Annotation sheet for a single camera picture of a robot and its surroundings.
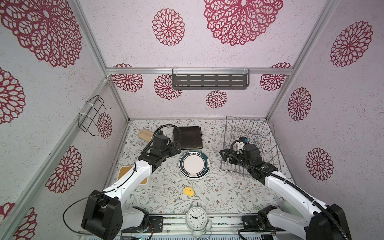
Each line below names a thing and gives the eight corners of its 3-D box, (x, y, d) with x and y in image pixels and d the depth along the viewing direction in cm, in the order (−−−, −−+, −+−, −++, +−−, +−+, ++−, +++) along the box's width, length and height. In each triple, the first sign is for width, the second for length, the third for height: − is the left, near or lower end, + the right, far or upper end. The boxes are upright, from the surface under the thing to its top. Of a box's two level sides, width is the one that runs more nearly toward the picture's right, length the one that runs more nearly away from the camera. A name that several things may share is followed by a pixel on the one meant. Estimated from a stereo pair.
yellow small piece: (183, 196, 85) (183, 194, 82) (183, 188, 87) (183, 186, 85) (194, 196, 85) (194, 194, 82) (194, 188, 87) (194, 186, 85)
